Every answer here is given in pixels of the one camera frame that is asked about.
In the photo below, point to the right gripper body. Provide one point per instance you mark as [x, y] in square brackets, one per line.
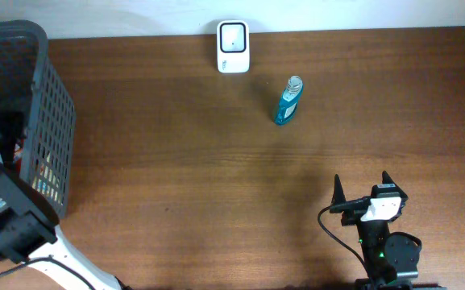
[353, 205]

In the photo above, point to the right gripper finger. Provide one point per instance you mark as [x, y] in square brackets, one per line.
[386, 179]
[338, 197]

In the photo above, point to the blue mouthwash bottle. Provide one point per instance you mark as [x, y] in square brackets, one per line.
[289, 99]

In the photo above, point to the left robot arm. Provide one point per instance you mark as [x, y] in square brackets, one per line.
[30, 236]

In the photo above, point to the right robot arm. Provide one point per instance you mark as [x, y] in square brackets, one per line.
[389, 259]

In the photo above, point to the grey plastic mesh basket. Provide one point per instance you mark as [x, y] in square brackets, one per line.
[37, 114]

